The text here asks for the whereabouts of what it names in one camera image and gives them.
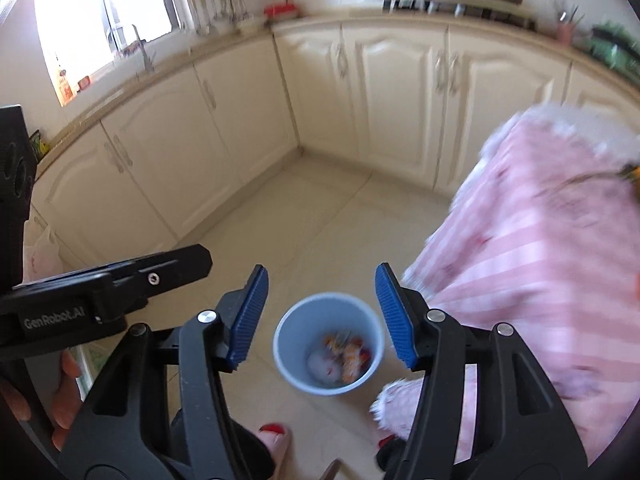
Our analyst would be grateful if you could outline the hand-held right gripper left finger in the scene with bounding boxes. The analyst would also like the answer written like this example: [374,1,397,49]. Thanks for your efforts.
[56,263,270,480]

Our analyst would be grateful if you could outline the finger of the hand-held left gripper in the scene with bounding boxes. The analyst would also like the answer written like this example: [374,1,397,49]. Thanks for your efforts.
[94,243,214,322]

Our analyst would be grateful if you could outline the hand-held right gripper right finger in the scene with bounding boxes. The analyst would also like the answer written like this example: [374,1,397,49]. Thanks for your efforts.
[374,262,590,480]

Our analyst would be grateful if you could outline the blue plastic waste bin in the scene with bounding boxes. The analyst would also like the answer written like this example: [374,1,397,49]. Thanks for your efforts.
[272,292,386,396]

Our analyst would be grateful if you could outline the person's left hand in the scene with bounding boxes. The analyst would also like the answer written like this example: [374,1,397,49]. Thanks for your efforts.
[0,351,85,453]

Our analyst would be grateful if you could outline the white pink printed bag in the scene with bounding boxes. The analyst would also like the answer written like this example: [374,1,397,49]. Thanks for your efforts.
[22,212,63,281]

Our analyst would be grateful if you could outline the person's left foot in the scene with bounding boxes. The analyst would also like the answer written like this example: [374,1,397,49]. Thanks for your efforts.
[259,422,293,467]

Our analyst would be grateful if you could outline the person's dark trousers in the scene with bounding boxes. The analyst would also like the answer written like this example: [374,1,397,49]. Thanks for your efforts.
[170,402,418,480]

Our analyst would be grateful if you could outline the pink checked tablecloth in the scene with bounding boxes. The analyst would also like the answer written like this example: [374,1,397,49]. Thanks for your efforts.
[370,110,640,466]

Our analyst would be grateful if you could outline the orange label bottle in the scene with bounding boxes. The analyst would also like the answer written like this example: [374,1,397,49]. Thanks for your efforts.
[55,55,76,106]

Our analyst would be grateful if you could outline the steel faucet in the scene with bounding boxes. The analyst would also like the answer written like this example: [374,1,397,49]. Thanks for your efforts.
[107,24,156,73]

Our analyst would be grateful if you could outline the row of hanging utensils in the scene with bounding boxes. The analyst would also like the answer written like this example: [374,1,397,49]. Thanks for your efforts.
[189,0,251,36]

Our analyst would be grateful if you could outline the kitchen window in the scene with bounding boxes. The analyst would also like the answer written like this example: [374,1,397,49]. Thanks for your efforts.
[35,0,183,106]

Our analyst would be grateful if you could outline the beige countertop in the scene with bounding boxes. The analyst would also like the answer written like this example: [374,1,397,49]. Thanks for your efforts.
[35,12,640,161]

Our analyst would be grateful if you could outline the black gas stove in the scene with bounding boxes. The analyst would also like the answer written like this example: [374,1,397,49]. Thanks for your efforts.
[382,0,538,31]

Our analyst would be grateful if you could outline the green electric cooker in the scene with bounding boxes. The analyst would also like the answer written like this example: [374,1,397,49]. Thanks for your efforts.
[590,20,640,72]

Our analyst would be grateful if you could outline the bundle of chopsticks and spoons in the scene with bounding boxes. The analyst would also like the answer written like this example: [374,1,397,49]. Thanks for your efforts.
[552,2,586,26]

